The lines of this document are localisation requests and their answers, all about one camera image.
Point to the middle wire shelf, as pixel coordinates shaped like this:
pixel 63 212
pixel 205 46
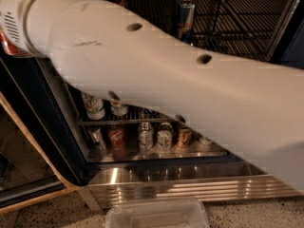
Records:
pixel 135 115

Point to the top wire shelf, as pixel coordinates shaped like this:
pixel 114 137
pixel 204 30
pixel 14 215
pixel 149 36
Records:
pixel 242 28

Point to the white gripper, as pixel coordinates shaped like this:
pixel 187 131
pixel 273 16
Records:
pixel 9 23

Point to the red can bottom shelf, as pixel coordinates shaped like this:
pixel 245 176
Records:
pixel 116 136

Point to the orange brown can bottom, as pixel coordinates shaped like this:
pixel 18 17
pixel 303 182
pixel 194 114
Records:
pixel 184 136

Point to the clear plastic bin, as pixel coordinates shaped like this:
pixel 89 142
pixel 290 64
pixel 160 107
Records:
pixel 178 213

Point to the white green 7up can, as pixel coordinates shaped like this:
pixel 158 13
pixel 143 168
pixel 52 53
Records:
pixel 94 107

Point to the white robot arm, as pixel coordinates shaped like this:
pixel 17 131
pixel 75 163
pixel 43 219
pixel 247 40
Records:
pixel 253 109

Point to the silver can bottom left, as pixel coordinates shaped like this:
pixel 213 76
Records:
pixel 96 136

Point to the stainless fridge base grille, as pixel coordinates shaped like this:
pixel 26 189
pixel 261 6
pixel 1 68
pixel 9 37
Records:
pixel 207 182

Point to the red coke can front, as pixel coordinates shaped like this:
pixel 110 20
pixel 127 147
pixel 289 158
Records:
pixel 8 47

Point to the white green soda can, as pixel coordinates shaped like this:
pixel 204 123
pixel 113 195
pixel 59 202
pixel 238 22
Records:
pixel 118 109

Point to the glass fridge door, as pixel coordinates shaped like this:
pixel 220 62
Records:
pixel 27 176

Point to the blue red bull can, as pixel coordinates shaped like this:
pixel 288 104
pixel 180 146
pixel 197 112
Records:
pixel 185 19

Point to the wire shelf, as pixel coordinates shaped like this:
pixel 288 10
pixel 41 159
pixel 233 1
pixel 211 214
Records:
pixel 135 115
pixel 242 28

